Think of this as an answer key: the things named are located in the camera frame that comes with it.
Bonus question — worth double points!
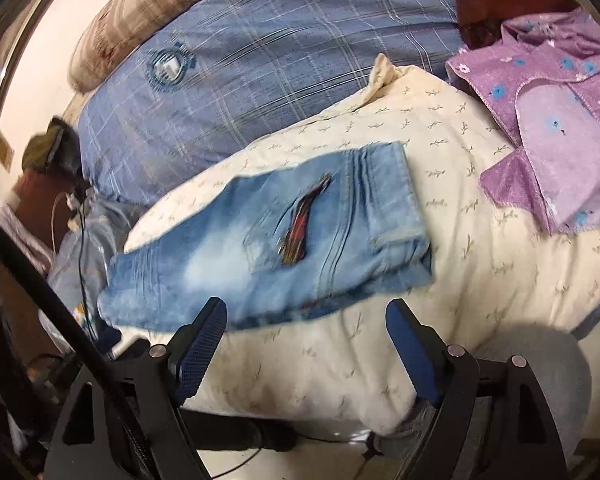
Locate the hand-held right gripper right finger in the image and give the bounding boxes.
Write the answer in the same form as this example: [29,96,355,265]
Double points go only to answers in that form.
[385,298,568,480]

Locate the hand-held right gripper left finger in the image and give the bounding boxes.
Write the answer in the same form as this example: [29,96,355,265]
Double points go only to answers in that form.
[45,296,229,480]

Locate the light blue denim pants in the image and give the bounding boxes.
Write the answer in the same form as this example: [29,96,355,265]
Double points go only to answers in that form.
[97,141,433,333]

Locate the cream leaf-print quilt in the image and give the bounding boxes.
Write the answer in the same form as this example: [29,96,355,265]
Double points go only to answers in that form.
[122,53,600,436]

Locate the black pole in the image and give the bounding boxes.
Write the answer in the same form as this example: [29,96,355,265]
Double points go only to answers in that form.
[0,205,131,411]

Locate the olive green cloth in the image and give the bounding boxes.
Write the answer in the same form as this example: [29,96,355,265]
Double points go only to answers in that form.
[21,116,83,173]

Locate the purple floral garment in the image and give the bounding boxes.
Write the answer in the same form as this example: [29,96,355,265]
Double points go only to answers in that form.
[445,7,600,233]

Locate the blue plaid blanket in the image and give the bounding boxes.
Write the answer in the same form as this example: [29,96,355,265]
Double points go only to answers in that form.
[76,0,463,206]

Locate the brown striped pillow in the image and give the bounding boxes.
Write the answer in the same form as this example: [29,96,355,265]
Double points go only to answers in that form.
[69,0,276,95]

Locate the black cable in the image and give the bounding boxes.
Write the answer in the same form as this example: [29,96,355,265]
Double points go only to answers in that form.
[72,187,93,341]

